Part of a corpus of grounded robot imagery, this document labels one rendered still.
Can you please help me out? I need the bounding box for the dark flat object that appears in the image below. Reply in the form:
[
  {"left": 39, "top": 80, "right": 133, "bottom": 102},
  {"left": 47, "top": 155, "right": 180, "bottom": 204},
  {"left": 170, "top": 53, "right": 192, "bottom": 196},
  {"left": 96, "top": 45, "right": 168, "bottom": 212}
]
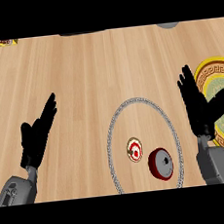
[{"left": 57, "top": 28, "right": 108, "bottom": 38}]

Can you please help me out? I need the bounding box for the yellow patterned object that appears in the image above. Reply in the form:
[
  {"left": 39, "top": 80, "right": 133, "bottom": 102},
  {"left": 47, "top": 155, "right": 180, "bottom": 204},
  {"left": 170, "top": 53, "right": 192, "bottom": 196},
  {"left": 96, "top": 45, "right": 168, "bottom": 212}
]
[{"left": 0, "top": 38, "right": 19, "bottom": 48}]

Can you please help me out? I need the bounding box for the small gold-rimmed red can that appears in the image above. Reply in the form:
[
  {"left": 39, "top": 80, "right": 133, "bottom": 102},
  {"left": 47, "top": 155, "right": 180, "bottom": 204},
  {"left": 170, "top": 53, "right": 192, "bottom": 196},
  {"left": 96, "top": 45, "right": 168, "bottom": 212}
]
[{"left": 125, "top": 135, "right": 144, "bottom": 164}]

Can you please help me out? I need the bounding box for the grey rounded object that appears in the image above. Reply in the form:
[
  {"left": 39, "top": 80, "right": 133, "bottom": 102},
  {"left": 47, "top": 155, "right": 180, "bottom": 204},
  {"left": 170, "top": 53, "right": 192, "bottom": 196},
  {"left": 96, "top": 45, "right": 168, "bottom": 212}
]
[{"left": 156, "top": 20, "right": 181, "bottom": 31}]

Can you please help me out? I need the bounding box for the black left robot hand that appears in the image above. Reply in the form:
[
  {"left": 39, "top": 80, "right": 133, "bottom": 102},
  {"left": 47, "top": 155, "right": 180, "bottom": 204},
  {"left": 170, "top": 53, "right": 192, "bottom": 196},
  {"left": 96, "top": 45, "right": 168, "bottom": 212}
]
[{"left": 13, "top": 92, "right": 65, "bottom": 171}]

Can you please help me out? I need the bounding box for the round wood-look placemat, grey rim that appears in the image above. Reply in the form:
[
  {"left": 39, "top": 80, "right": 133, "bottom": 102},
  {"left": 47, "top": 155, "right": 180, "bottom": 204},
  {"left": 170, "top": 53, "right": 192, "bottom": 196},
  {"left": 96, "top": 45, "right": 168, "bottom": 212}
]
[{"left": 101, "top": 93, "right": 187, "bottom": 197}]

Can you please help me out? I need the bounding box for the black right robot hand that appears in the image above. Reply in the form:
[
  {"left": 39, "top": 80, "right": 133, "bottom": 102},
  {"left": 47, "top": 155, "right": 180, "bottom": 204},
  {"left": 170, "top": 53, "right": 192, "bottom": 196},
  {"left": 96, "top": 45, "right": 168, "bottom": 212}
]
[{"left": 174, "top": 60, "right": 224, "bottom": 145}]

